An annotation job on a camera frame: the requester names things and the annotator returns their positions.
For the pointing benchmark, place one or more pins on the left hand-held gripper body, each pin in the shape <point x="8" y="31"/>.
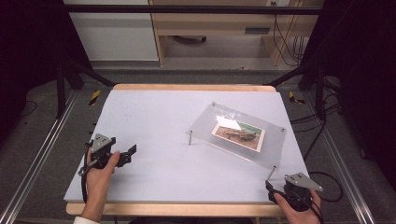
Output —
<point x="101" y="145"/>

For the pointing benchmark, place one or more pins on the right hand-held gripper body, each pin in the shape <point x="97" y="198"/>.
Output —
<point x="299" y="190"/>

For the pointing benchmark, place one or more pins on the painted boats picture card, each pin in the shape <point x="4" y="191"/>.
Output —
<point x="239" y="134"/>

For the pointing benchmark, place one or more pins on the clear acrylic photo frame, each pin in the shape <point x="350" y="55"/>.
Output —
<point x="199" y="124"/>

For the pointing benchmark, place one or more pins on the person's right hand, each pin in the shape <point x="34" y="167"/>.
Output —
<point x="295" y="216"/>

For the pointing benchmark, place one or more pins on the person's left hand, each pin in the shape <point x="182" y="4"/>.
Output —
<point x="99" y="180"/>

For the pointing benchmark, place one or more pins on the white table mat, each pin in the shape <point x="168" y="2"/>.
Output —
<point x="155" y="130"/>

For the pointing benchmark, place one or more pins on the black metal stand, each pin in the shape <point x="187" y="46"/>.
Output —
<point x="60" y="93"/>
<point x="319" y="93"/>

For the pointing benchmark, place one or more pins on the wooden table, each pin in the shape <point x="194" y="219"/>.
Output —
<point x="186" y="87"/>

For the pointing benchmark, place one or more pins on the yellow clamp right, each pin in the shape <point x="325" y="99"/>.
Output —
<point x="294" y="98"/>

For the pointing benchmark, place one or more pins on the white cabinet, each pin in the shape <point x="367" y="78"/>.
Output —
<point x="115" y="37"/>

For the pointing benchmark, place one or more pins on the dark curtain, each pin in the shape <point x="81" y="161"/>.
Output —
<point x="28" y="43"/>
<point x="367" y="77"/>

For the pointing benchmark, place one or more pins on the black horizontal crossbar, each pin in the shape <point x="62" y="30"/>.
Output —
<point x="186" y="9"/>

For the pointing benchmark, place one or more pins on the light wooden desk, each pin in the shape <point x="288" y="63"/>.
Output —
<point x="218" y="23"/>

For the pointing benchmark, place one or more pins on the aluminium floor rail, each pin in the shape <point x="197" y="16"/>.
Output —
<point x="342" y="161"/>
<point x="37" y="158"/>

